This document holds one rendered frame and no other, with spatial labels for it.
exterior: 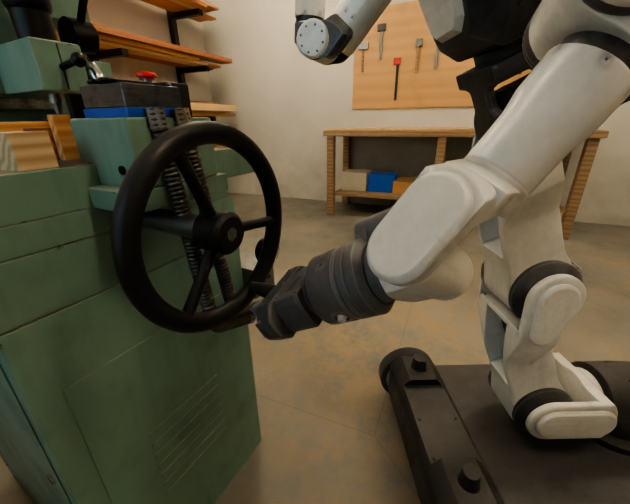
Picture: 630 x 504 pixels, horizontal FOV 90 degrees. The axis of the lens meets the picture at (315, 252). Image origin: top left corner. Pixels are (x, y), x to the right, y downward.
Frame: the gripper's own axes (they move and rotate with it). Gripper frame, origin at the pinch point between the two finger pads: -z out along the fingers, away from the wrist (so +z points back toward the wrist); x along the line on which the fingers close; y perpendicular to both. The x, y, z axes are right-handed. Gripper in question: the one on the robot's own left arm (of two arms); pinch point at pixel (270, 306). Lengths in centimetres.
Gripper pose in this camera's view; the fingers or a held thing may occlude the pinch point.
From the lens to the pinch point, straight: 46.6
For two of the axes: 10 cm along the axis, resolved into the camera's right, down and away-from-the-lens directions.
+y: -5.3, -8.1, -2.5
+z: 7.5, -3.1, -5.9
